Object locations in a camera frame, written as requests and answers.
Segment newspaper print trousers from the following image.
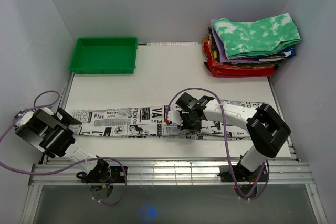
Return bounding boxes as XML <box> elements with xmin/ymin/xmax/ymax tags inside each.
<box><xmin>70</xmin><ymin>99</ymin><xmax>270</xmax><ymax>141</ymax></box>

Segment red folded trousers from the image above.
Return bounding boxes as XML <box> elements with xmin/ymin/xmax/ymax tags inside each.
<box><xmin>202</xmin><ymin>45</ymin><xmax>278</xmax><ymax>78</ymax></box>

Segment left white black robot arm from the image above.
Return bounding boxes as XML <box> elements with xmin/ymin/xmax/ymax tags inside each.
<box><xmin>14</xmin><ymin>108</ymin><xmax>111</xmax><ymax>183</ymax></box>

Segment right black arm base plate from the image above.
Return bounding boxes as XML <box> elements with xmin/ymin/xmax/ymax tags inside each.
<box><xmin>217</xmin><ymin>165</ymin><xmax>268</xmax><ymax>182</ymax></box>

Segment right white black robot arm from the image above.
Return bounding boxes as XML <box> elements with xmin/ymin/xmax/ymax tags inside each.
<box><xmin>166</xmin><ymin>92</ymin><xmax>291</xmax><ymax>182</ymax></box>

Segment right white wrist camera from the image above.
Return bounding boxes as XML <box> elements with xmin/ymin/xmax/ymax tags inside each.
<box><xmin>164</xmin><ymin>104</ymin><xmax>183</xmax><ymax>126</ymax></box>

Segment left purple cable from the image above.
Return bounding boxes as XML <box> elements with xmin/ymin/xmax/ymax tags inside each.
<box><xmin>0</xmin><ymin>90</ymin><xmax>129</xmax><ymax>206</ymax></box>

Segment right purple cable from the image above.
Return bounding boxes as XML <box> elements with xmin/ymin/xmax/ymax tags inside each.
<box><xmin>164</xmin><ymin>87</ymin><xmax>269</xmax><ymax>200</ymax></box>

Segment yellow black folded trousers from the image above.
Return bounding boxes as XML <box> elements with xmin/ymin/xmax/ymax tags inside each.
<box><xmin>202</xmin><ymin>27</ymin><xmax>220</xmax><ymax>62</ymax></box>

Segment purple cable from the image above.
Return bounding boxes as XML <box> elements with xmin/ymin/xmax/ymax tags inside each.
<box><xmin>0</xmin><ymin>90</ymin><xmax>129</xmax><ymax>206</ymax></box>
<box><xmin>164</xmin><ymin>87</ymin><xmax>269</xmax><ymax>200</ymax></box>

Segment green tie-dye folded trousers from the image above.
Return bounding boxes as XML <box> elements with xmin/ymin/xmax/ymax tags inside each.
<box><xmin>213</xmin><ymin>13</ymin><xmax>301</xmax><ymax>59</ymax></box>

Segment aluminium frame rail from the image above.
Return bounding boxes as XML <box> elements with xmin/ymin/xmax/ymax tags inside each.
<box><xmin>29</xmin><ymin>160</ymin><xmax>315</xmax><ymax>186</ymax></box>

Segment blue folded trousers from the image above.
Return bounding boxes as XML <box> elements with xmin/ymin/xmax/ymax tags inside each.
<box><xmin>273</xmin><ymin>47</ymin><xmax>297</xmax><ymax>58</ymax></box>

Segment green plastic tray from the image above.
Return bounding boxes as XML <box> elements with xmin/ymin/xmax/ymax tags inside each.
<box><xmin>69</xmin><ymin>37</ymin><xmax>138</xmax><ymax>74</ymax></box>

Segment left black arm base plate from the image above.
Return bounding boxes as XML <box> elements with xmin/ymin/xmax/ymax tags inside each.
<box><xmin>76</xmin><ymin>166</ymin><xmax>127</xmax><ymax>184</ymax></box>

